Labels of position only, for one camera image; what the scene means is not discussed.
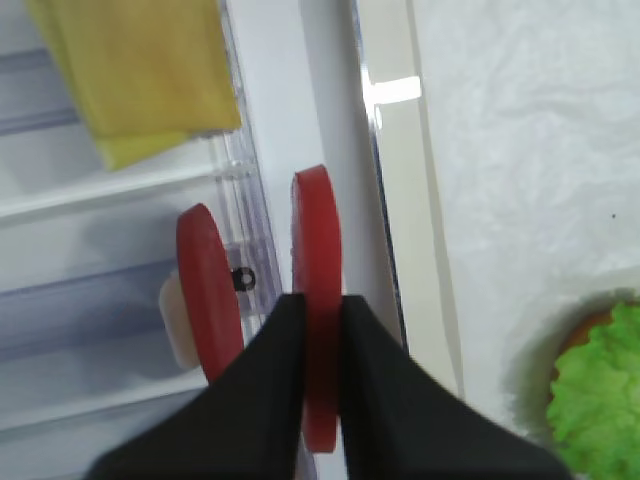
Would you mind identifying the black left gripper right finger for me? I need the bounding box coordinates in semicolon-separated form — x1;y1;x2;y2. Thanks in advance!
339;295;571;480

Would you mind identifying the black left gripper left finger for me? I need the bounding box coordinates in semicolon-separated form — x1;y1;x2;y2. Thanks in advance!
87;294;305;479

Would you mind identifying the thin red tomato slice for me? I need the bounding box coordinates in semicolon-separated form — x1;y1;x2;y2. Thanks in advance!
292;165;342;454

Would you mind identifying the large red tomato slice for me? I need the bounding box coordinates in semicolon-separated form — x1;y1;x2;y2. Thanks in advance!
176;204;244;383

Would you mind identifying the green lettuce leaf on tray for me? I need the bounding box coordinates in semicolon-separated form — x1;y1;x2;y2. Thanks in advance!
546;303;639;479

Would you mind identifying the bun half under lettuce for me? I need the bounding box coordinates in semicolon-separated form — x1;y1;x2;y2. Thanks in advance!
548;306;613;403

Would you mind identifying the rear yellow cheese slice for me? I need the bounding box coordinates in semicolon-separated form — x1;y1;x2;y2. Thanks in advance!
25;1;191;171

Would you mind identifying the yellow cheese slice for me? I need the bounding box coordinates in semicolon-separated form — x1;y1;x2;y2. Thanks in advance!
48;0;242;136
25;1;191;171

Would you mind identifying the front yellow cheese slice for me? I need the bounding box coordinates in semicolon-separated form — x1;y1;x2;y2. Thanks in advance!
48;0;242;136

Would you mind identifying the left clear acrylic organizer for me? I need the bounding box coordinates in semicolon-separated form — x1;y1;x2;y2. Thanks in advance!
1;1;282;479

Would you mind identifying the cream metal baking tray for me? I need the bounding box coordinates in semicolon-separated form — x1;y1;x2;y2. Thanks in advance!
298;0;640;480

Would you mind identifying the white parchment paper sheet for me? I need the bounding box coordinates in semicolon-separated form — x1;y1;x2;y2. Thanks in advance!
412;1;639;440

